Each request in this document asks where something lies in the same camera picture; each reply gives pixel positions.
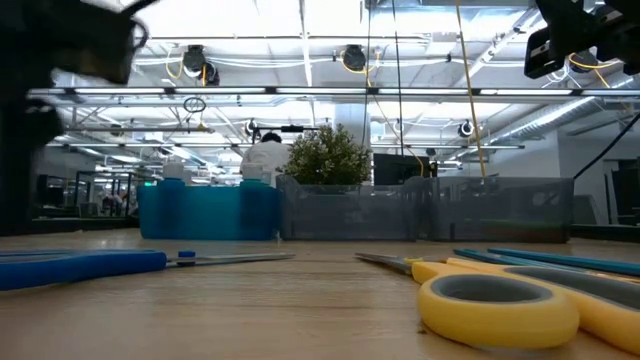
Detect yellow scissors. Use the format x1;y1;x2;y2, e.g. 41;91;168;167
354;251;640;357

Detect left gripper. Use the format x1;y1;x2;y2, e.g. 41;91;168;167
29;0;150;84

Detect turquoise paint bottle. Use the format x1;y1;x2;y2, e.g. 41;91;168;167
239;163;265;240

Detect person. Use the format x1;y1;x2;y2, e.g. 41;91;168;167
239;131;292;187

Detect blue paint bottle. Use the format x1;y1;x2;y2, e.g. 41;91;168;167
159;162;187;241

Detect black monitor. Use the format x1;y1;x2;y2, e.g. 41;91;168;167
373;153;432;187

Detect blue scissors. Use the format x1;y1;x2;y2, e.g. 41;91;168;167
0;248;297;292

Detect blue plastic bin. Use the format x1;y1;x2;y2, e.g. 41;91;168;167
137;180;281;242

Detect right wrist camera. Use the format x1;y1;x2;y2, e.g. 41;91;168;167
523;27;569;80

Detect artificial potted plant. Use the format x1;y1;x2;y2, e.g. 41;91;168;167
282;123;374;196

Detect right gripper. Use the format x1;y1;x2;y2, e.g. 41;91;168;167
537;0;640;76

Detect black hanging cable loop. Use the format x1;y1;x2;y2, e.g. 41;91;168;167
182;96;207;115

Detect grey translucent bin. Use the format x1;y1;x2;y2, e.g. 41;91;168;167
276;173;435;243
430;175;575;245

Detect horizontal ceiling rail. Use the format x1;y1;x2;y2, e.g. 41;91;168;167
29;85;640;97

